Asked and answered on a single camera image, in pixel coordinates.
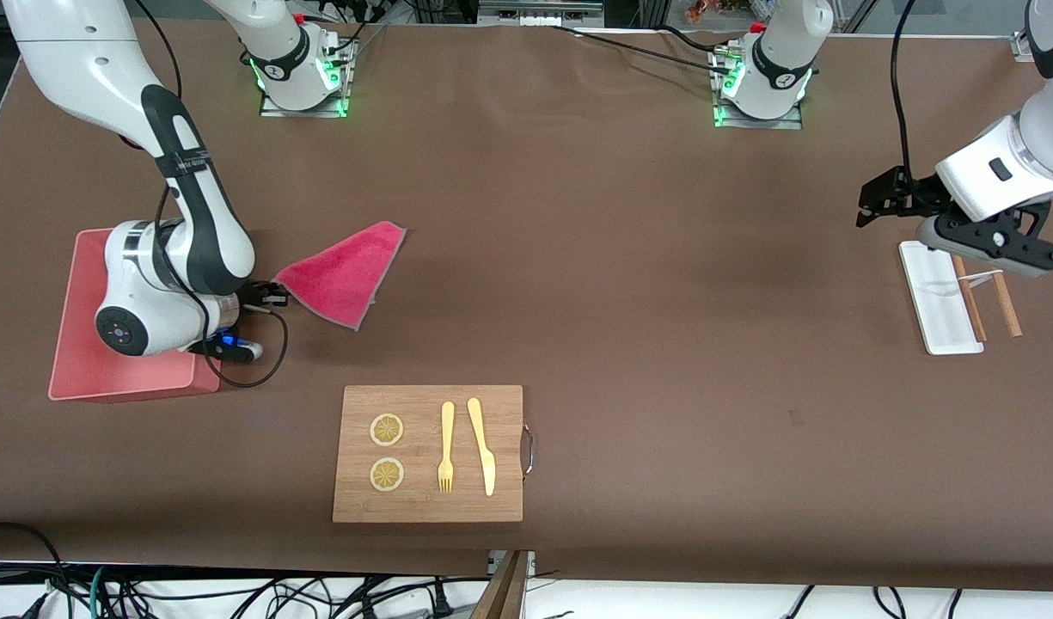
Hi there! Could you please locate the pink cloth with grey edge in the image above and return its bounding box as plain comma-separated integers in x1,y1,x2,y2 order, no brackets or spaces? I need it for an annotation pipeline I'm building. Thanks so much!
272,221,407,331

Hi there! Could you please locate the white rectangular tray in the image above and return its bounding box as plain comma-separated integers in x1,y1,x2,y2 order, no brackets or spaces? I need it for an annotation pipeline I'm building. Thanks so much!
898,241,984,356

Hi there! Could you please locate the brown wooden stick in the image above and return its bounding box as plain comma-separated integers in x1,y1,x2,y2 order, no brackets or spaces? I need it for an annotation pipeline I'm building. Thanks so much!
952,255,989,343
990,271,1024,338

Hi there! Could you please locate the pink plastic bin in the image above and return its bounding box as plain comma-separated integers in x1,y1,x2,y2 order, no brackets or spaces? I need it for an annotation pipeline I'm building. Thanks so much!
48,228,223,403

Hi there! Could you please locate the yellow plastic fork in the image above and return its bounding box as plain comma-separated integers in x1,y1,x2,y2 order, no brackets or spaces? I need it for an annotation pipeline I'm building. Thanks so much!
438,401,456,494

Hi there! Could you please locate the wooden cutting board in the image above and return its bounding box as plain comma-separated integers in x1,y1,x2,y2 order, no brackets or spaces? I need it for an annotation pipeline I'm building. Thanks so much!
332,384,524,524

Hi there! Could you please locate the yellow plastic knife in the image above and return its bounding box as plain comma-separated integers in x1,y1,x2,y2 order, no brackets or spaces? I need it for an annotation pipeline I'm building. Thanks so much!
467,397,497,497

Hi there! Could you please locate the wooden beam under table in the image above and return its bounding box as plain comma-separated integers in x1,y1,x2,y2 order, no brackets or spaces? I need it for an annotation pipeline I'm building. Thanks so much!
470,550,532,619

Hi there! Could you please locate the grey power strip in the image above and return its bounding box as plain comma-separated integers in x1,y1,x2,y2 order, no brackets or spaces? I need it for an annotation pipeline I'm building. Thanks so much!
478,0,605,28

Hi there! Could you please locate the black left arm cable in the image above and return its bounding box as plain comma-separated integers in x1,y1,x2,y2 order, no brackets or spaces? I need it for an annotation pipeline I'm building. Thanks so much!
889,0,919,187

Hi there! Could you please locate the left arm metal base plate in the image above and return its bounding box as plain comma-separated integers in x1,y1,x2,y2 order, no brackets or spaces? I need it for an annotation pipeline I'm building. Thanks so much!
713,43,804,130

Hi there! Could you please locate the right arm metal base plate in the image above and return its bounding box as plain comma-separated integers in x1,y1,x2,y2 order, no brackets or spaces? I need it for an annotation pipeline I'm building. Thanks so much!
260,34,356,119

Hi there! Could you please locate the long black table cable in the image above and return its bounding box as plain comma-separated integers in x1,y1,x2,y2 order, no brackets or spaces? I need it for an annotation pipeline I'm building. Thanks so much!
550,24,738,75

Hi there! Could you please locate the black looped floor cable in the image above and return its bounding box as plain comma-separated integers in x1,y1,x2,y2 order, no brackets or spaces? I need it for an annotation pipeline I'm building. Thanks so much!
0,521,70,619

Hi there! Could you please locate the teal floor cable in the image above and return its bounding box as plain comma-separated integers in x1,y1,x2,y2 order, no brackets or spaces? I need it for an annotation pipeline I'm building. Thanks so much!
88,565,115,619

